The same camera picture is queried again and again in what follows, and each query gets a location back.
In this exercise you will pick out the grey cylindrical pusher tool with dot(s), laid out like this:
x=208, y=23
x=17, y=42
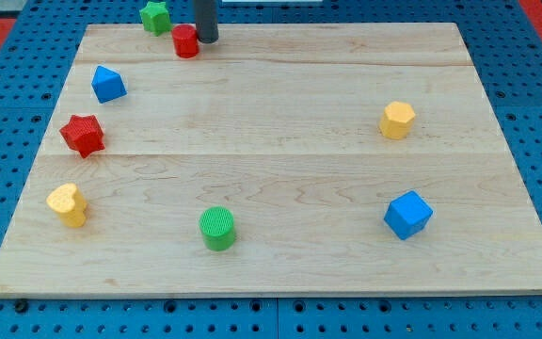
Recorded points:
x=205, y=17

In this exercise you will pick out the blue triangular prism block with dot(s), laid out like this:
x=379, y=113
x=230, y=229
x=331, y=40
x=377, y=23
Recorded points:
x=107, y=85

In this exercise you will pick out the red star block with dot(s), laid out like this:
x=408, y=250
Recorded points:
x=83, y=134

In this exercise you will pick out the green star block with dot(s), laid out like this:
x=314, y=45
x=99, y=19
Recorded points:
x=155, y=18

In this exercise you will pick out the green cylinder block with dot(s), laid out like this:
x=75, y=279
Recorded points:
x=216, y=225

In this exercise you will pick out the light wooden board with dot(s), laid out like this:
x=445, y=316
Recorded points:
x=279, y=124

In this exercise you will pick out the yellow hexagon block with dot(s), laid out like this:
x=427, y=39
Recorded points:
x=397, y=120

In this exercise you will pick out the blue cube block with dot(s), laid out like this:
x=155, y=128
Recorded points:
x=408, y=214

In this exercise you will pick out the yellow heart block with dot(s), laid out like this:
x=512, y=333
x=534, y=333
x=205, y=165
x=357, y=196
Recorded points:
x=69, y=205

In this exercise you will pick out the red cylinder block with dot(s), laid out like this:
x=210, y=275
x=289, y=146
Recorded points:
x=185, y=40

